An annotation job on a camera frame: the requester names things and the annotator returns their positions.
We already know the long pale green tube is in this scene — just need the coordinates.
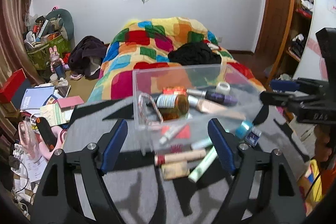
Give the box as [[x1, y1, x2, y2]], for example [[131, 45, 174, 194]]
[[188, 147, 218, 183]]

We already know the mint green tube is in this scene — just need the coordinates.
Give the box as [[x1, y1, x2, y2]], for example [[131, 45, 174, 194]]
[[191, 138, 213, 150]]

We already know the blue tape roll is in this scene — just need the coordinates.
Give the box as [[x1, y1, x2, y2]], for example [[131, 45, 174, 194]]
[[235, 121, 253, 139]]

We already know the blue white card pack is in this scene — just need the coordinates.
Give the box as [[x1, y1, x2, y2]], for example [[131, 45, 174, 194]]
[[245, 127, 262, 147]]

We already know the beige cosmetic tube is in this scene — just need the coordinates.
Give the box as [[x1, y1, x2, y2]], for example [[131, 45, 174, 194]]
[[187, 96, 246, 120]]

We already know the pink white rope ring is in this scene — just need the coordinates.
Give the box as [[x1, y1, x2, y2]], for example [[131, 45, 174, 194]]
[[137, 92, 165, 126]]

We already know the beige red-capped tube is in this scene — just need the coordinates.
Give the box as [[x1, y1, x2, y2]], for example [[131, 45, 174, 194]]
[[154, 149, 207, 166]]

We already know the olive green small box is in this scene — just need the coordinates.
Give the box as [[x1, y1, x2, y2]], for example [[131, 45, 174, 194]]
[[161, 161, 190, 180]]

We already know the purple mascara tube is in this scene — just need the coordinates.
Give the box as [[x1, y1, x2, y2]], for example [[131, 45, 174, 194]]
[[186, 89, 238, 106]]

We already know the white tape roll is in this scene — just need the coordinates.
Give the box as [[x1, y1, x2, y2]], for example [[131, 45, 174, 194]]
[[215, 81, 231, 95]]

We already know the small white squeeze tube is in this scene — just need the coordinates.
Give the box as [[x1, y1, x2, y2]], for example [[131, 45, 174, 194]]
[[159, 123, 189, 145]]

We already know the grey black blanket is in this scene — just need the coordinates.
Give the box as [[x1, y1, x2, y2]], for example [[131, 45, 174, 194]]
[[63, 96, 310, 224]]

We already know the pink flat box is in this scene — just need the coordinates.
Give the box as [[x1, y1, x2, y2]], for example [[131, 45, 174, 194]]
[[58, 96, 84, 109]]

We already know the clear plastic storage box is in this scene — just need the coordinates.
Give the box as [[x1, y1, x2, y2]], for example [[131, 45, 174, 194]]
[[132, 64, 261, 154]]

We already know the amber jar green lid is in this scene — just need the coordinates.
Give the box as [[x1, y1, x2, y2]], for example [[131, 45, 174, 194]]
[[156, 94, 189, 121]]

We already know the red foil packet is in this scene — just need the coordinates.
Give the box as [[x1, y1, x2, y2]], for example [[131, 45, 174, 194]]
[[163, 86, 187, 96]]

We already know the black clothing on bed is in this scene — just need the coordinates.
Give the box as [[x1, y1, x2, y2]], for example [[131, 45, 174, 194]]
[[167, 42, 222, 66]]

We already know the dark purple clothes pile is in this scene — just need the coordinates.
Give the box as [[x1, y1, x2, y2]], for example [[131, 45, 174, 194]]
[[68, 36, 107, 80]]

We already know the blue white booklet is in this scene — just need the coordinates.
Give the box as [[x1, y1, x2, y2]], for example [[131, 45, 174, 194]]
[[20, 86, 55, 110]]

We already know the wooden door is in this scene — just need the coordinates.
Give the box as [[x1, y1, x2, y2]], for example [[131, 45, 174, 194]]
[[256, 0, 290, 59]]

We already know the pink bunny water bottle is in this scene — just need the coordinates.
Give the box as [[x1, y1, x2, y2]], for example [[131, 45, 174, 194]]
[[49, 46, 66, 79]]

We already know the colorful patchwork quilt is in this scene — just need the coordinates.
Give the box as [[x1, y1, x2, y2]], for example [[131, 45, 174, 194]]
[[88, 17, 265, 102]]

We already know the green storage bag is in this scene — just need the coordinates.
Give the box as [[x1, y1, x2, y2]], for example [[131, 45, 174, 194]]
[[27, 35, 71, 71]]

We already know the red flat box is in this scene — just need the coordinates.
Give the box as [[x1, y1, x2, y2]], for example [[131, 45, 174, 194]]
[[0, 68, 26, 103]]

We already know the wooden wardrobe shelf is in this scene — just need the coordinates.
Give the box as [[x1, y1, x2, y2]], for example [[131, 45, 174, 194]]
[[266, 0, 314, 86]]

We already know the grey neck pillow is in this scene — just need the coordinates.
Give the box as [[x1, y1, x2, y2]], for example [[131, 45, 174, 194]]
[[46, 9, 74, 41]]

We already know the striped brown curtain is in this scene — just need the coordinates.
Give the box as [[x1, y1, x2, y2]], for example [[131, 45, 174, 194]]
[[0, 0, 46, 135]]

